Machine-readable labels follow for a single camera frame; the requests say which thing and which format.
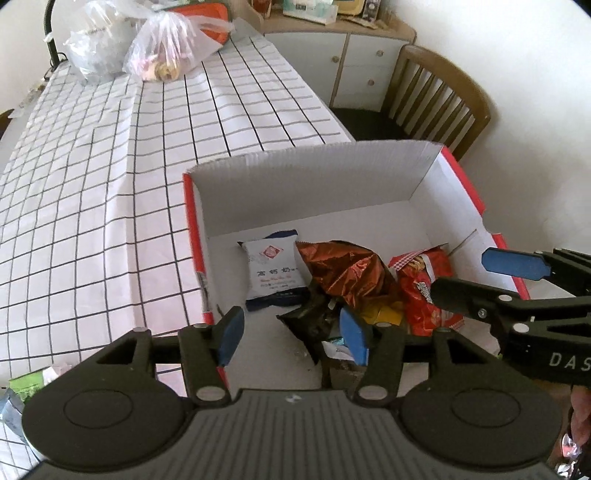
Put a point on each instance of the green snack packet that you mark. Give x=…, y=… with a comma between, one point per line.
x=27, y=383

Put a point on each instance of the metallic red-brown snack bag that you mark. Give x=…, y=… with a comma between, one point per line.
x=346, y=272

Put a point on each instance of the white wooden-top cabinet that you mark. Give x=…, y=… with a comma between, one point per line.
x=364, y=60

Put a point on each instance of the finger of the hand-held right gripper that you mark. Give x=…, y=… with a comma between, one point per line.
x=466, y=295
x=512, y=264

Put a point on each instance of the red cardboard box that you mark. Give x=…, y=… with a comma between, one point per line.
x=323, y=184

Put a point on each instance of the black metal pole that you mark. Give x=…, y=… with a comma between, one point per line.
x=50, y=32

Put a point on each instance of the yellow snack packet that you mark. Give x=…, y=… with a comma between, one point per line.
x=383, y=314

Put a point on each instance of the red snack bag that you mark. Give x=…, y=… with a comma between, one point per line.
x=420, y=300

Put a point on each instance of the white packet with navy edges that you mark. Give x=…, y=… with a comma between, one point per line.
x=274, y=272

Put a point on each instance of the clear grey plastic bag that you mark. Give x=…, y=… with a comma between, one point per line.
x=99, y=41

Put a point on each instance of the tissue box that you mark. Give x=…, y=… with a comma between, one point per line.
x=309, y=9

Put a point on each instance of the black snack bag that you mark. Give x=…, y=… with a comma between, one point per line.
x=309, y=323

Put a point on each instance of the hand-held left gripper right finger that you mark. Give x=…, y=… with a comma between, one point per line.
x=353, y=334

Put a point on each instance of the orange-red tray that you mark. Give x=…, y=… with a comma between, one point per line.
x=207, y=11

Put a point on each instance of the wooden chair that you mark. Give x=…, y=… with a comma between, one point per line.
x=438, y=92

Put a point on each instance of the checked white tablecloth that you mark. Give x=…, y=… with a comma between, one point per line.
x=92, y=184

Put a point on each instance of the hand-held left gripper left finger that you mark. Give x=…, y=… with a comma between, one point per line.
x=231, y=332

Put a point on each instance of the pinkish plastic bag with snacks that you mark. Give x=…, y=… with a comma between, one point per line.
x=171, y=50

